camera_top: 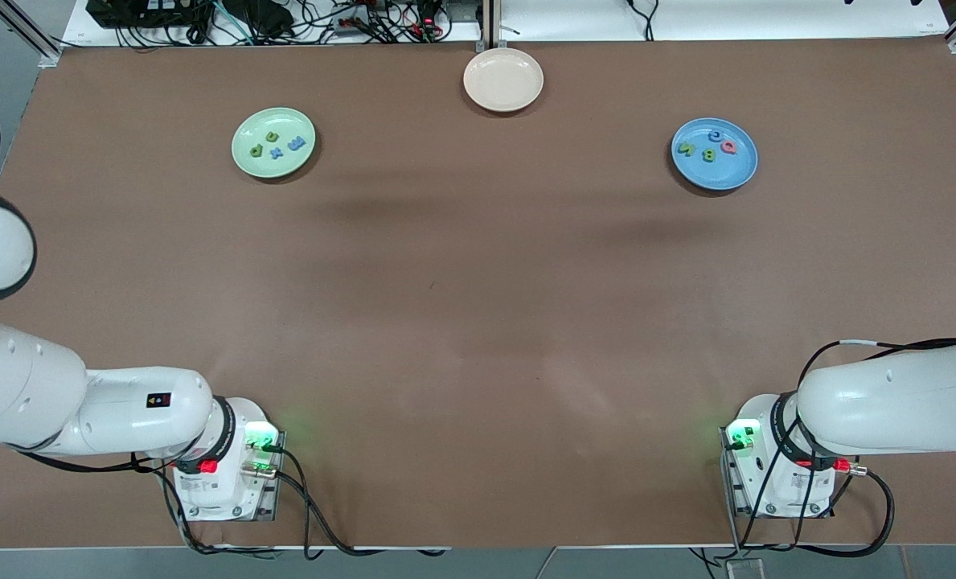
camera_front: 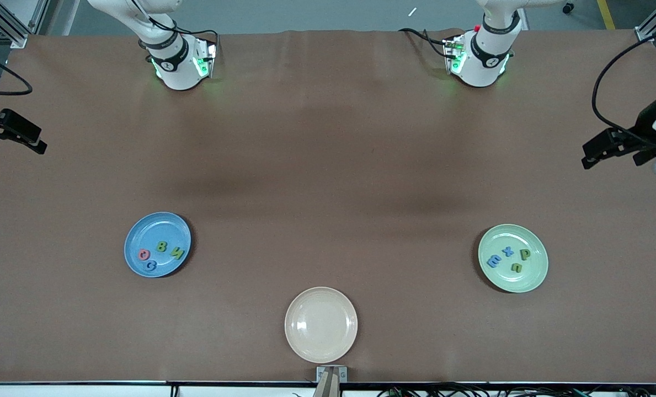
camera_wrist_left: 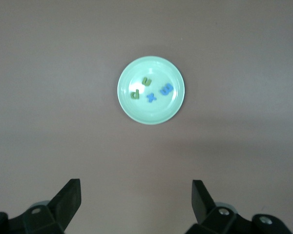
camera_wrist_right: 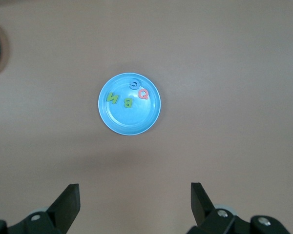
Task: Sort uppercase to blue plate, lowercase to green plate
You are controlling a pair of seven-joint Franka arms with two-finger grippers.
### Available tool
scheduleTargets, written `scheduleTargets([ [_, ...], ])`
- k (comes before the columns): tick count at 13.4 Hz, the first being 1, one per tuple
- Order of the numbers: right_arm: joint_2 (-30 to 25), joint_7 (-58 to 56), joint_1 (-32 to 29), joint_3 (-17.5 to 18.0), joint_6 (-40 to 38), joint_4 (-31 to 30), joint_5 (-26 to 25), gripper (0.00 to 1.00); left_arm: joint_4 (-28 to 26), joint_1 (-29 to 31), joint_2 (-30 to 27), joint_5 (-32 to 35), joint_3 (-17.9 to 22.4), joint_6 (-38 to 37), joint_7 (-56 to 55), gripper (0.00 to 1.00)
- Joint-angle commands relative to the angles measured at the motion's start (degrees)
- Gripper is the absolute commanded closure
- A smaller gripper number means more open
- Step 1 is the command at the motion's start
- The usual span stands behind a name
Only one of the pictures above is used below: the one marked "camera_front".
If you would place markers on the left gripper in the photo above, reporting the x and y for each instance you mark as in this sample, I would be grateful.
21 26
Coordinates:
645 120

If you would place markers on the green letter p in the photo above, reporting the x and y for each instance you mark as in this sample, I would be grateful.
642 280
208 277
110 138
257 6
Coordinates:
524 254

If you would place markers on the blue letter x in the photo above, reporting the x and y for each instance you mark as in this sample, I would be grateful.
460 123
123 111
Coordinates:
507 251

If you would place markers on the green lowercase letter n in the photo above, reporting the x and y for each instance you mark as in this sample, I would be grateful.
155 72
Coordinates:
517 268

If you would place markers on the blue letter m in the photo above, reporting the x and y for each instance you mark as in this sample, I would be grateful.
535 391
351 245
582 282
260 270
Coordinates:
494 260

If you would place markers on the red letter Q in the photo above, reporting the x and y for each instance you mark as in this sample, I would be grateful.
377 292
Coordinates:
140 255

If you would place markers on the green letter B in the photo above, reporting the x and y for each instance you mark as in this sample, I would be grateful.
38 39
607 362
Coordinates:
162 246

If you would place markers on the blue letter C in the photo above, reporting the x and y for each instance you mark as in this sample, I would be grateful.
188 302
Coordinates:
153 268

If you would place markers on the green uppercase letter N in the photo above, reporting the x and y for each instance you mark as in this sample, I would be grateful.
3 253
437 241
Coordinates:
177 253

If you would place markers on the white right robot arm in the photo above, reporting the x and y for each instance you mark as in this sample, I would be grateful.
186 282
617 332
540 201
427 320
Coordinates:
179 71

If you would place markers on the green plate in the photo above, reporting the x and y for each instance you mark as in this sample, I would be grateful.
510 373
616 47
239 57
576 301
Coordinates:
512 281

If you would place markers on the blue plate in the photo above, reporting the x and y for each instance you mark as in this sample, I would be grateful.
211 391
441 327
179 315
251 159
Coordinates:
151 231

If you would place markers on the beige plate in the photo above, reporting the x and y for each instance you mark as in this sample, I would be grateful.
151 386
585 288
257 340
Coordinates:
321 325

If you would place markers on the black caster wheel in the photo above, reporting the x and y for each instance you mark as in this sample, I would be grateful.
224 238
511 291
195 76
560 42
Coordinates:
568 8

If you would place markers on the brown table mat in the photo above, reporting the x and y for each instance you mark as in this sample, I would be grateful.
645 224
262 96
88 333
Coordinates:
316 99

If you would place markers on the aluminium frame post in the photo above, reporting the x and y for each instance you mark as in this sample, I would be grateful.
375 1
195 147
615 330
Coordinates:
649 27
13 36

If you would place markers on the white table edge rail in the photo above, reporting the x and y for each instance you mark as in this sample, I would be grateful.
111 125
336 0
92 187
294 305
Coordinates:
85 390

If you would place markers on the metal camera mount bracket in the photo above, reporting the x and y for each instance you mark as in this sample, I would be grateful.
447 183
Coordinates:
321 374

